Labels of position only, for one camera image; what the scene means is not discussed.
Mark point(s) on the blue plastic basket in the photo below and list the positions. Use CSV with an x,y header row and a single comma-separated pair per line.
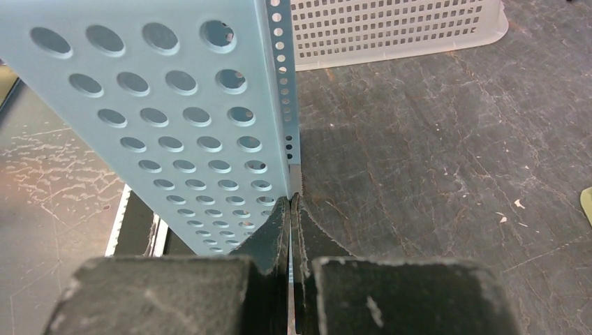
x,y
192,103

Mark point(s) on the white cable duct strip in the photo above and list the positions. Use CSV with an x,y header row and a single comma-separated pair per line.
x,y
118,221

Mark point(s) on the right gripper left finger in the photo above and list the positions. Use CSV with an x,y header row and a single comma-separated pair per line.
x,y
265,306

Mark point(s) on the green plastic basket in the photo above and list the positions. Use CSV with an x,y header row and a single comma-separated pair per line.
x,y
585,199

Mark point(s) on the large white perforated basket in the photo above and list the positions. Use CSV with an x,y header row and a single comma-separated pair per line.
x,y
331,33

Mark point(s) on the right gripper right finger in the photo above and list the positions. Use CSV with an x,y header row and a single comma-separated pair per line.
x,y
309,241

